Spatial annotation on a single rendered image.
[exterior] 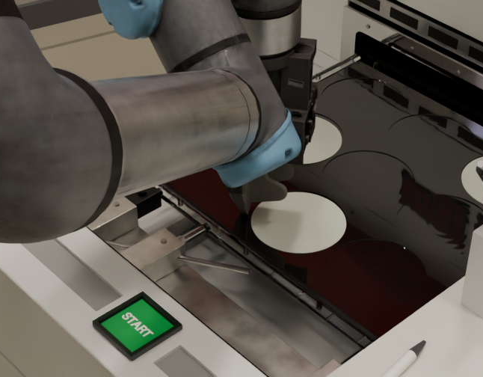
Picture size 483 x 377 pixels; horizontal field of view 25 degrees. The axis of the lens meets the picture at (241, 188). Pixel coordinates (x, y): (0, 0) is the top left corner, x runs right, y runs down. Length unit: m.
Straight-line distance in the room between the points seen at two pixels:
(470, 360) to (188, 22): 0.36
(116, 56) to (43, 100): 2.60
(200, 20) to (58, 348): 0.32
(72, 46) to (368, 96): 1.94
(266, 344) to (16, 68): 0.57
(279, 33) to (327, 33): 0.52
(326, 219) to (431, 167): 0.15
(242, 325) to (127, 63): 2.10
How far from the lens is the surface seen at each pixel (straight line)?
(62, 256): 1.04
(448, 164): 1.25
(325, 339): 1.14
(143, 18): 0.88
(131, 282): 0.99
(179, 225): 1.22
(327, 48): 1.52
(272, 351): 1.04
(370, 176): 1.22
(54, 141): 0.54
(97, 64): 3.11
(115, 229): 1.15
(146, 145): 0.65
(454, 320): 0.97
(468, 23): 1.33
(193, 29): 0.88
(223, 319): 1.07
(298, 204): 1.17
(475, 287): 0.96
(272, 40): 0.99
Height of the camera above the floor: 1.64
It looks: 39 degrees down
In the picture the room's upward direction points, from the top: straight up
